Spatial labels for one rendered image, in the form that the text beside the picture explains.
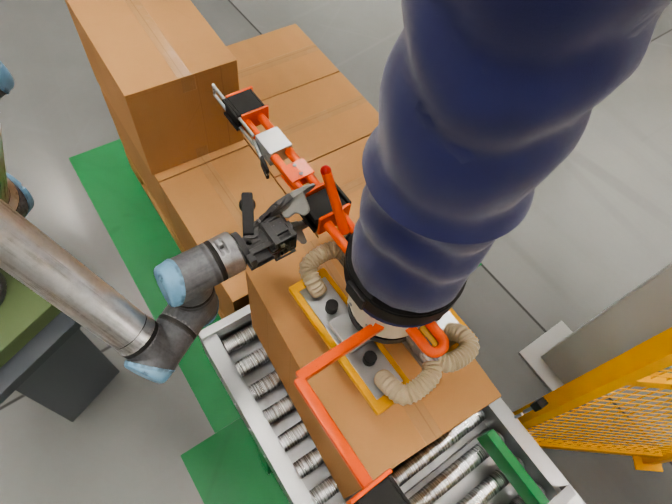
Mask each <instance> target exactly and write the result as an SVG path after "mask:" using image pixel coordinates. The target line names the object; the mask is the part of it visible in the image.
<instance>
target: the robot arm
mask: <svg viewBox="0 0 672 504"><path fill-rule="evenodd" d="M13 87H14V79H13V77H12V75H11V74H10V72H9V71H8V69H7V68H6V67H5V65H4V64H3V63H2V62H1V61H0V99H1V98H2V97H3V96H4V95H6V94H7V95H8V94H9V93H10V92H9V91H10V90H11V89H13ZM315 186H316V185H315V184H314V183H311V184H308V185H305V186H302V187H300V188H298V189H296V190H294V191H292V192H290V193H288V194H286V195H285V196H283V197H281V198H280V199H278V200H277V201H276V202H274V203H273V204H272V205H271V206H270V207H269V208H268V209H267V211H266V212H265V213H263V214H262V215H261V216H260V217H259V218H258V219H256V221H254V209H255V207H256V203H255V201H254V199H253V194H252V192H242V194H241V200H240V202H239V208H240V210H241V211H242V227H243V237H241V236H240V235H239V234H238V233H237V232H233V233H231V234H229V233H228V232H223V233H221V234H219V235H217V236H215V237H213V238H211V239H209V240H207V241H205V242H203V243H201V244H199V245H197V246H195V247H193V248H191V249H189V250H187V251H185V252H182V253H180V254H178V255H176V256H174V257H172V258H170V259H166V260H164V261H163V262H162V263H161V264H159V265H157V266H156V267H155V268H154V276H155V279H156V281H157V284H158V286H159V288H160V290H161V292H162V294H163V296H164V298H165V300H166V301H167V303H168V305H167V306H166V307H165V309H164V310H163V312H162V313H161V314H160V315H159V317H158V318H157V319H156V321H155V320H154V319H153V318H151V317H148V316H147V315H146V314H144V313H143V312H142V311H141V310H139V309H138V308H137V307H136V306H134V305H133V304H132V303H131V302H129V301H128V300H127V299H126V298H124V297H123V296H122V295H121V294H119V293H118V292H117V291H116V290H114V289H113V288H112V287H111V286H109V285H108V284H107V283H106V282H104V281H103V280H102V279H101V278H99V277H98V276H97V275H96V274H94V273H93V272H92V271H91V270H89V269H88V268H87V267H86V266H84V265H83V264H82V263H81V262H79V261H78V260H77V259H76V258H74V257H73V256H72V255H71V254H69V253H68V252H67V251H66V250H64V249H63V248H62V247H61V246H59V245H58V244H57V243H56V242H54V241H53V240H52V239H51V238H49V237H48V236H47V235H46V234H44V233H43V232H42V231H41V230H39V229H38V228H37V227H36V226H34V225H33V224H32V223H31V222H29V221H28V220H27V219H26V218H25V217H26V216H27V215H28V214H29V212H30V210H31V209H32V208H33V205H34V200H33V197H32V195H31V194H30V192H29V191H28V190H27V189H26V188H25V187H23V186H22V185H21V183H20V182H19V181H18V180H17V179H16V178H14V177H13V176H12V175H10V174H9V173H7V172H6V167H5V159H4V151H3V143H2V135H1V127H0V268H1V269H2V270H4V271H5V272H7V273H8V274H9V275H11V276H12V277H14V278H15V279H16V280H18V281H19V282H21V283H22V284H24V285H25V286H26V287H28V288H29V289H31V290H32V291H33V292H35V293H36V294H38V295H39V296H41V297H42V298H43V299H45V300H46V301H48V302H49V303H50V304H52V305H53V306H55V307H56V308H57V309H59V310H60V311H62V312H63V313H65V314H66V315H67V316H69V317H70V318H72V319H73V320H74V321H76V322H77V323H79V324H80V325H82V326H83V327H84V328H86V329H87V330H89V331H90V332H91V333H93V334H94V335H96V336H97V337H99V338H100V339H101V340H103V341H104V342H106V343H107V344H108V345H110V346H111V347H113V348H114V349H116V350H117V351H118V352H119V353H120V355H122V356H123V357H125V358H126V359H127V360H125V362H124V367H125V368H127V369H128V370H130V371H132V372H133V373H135V374H137V375H139V376H141V377H143V378H145V379H148V380H150V381H152V382H155V383H159V384H162V383H165V382H166V381H167V380H168V378H169V377H170V376H171V374H172V373H173V372H174V371H175V368H176V367H177V365H178V364H179V362H180V361H181V359H182V358H183V356H184V355H185V353H186V352H187V350H188V349H189V347H190V346H191V344H192V343H193V341H194V339H195V338H196V337H197V336H198V334H199V333H200V331H201V330H202V328H203V327H206V326H208V325H209V324H211V323H212V322H213V321H214V319H215V318H216V316H217V314H218V309H219V300H218V296H217V294H216V292H215V288H214V286H216V285H218V284H220V283H222V282H224V281H225V280H227V279H229V278H231V277H233V276H235V275H237V274H239V273H241V272H243V271H244V270H246V264H247V265H248V266H249V268H250V269H251V271H253V270H255V269H256V268H258V267H260V266H262V265H264V264H266V263H268V262H269V261H271V260H273V259H274V260H275V261H276V262H277V261H279V260H280V259H282V258H284V257H286V256H288V255H290V254H292V253H293V252H295V251H296V249H295V248H296V242H297V241H299V242H300V243H301V244H306V243H307V240H306V237H305V235H304V233H303V229H305V228H307V227H309V226H308V225H307V223H306V222H305V221H304V220H301V221H294V222H290V221H289V220H288V221H286V219H285V218H290V217H291V216H292V215H294V214H295V213H298V214H300V215H302V216H305V215H307V214H308V213H309V211H310V207H309V204H308V202H307V199H306V196H305V194H306V193H308V192H310V191H311V190H312V189H313V188H314V187H315ZM284 217H285V218H284ZM289 251H291V252H289ZM287 252H289V253H287ZM285 253H287V254H285ZM284 254H285V255H284ZM281 255H282V257H281Z"/></svg>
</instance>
